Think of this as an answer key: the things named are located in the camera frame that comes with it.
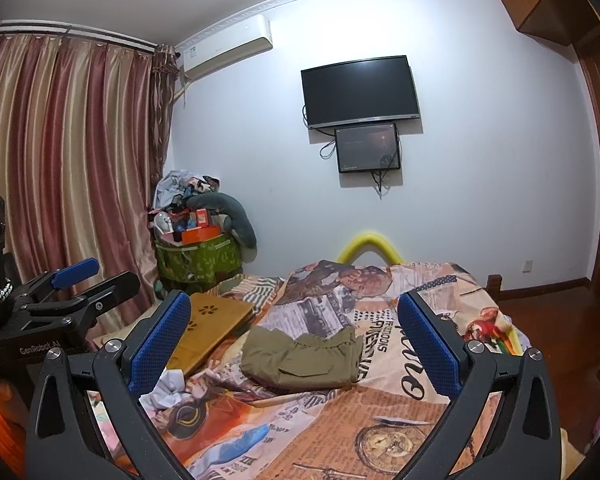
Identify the white air conditioner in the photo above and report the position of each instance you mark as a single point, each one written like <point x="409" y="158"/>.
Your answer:
<point x="225" y="50"/>

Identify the white wall socket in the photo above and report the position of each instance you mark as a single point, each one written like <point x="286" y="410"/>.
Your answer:
<point x="528" y="266"/>

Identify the green storage bag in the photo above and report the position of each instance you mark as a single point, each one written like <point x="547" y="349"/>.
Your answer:
<point x="200" y="262"/>

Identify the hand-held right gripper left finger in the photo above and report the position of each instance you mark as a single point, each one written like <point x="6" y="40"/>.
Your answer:
<point x="162" y="340"/>

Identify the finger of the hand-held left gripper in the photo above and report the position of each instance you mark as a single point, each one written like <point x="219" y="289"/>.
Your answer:
<point x="75" y="270"/>
<point x="110" y="290"/>

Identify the orange box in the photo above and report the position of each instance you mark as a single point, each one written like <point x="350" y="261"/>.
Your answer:
<point x="197" y="235"/>

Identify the grey pillow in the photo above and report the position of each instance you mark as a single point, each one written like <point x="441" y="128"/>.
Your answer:
<point x="240" y="220"/>

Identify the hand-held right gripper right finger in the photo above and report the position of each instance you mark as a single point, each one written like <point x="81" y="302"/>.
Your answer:
<point x="430" y="345"/>

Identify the small red box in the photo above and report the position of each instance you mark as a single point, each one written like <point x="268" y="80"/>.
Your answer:
<point x="202" y="219"/>

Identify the striped pink curtain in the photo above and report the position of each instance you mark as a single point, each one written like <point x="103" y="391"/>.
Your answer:
<point x="65" y="160"/>

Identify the orange plastic object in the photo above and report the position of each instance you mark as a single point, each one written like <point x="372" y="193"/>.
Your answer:
<point x="5" y="410"/>

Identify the khaki pants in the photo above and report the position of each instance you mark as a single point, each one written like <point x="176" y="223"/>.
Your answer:
<point x="300" y="360"/>

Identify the white curtain rod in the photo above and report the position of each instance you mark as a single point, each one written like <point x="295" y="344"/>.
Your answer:
<point x="70" y="35"/>

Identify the pile of clothes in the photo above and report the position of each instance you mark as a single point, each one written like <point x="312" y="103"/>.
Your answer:
<point x="175" y="190"/>

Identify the black wall television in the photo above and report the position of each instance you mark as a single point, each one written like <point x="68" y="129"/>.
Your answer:
<point x="360" y="90"/>

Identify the small black wall monitor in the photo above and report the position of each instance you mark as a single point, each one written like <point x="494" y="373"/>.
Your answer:
<point x="366" y="147"/>

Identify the wooden bed post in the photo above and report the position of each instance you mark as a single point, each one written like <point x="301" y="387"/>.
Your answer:
<point x="494" y="287"/>

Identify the printed blanket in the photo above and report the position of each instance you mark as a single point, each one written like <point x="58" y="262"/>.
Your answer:
<point x="330" y="425"/>

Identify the crumpled white cloth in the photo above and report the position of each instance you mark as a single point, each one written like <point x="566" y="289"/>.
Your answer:
<point x="165" y="387"/>

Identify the wooden lap tray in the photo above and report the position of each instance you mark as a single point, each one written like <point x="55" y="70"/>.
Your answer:
<point x="215" y="320"/>

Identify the yellow foam tube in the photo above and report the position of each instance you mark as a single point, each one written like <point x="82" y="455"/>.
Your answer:
<point x="370" y="239"/>

